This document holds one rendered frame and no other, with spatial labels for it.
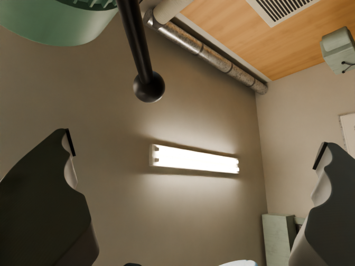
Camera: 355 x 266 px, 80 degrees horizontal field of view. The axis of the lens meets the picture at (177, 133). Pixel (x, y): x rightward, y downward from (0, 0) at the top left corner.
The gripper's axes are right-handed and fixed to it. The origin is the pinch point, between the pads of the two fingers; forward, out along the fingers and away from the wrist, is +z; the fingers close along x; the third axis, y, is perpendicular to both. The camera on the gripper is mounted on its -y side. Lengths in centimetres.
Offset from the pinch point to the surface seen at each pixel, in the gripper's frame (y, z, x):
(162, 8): -2, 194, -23
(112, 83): 50, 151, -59
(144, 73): -0.4, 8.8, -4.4
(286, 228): 214, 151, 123
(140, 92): 1.9, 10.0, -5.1
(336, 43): 18, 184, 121
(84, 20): -4.1, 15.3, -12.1
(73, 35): -2.3, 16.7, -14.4
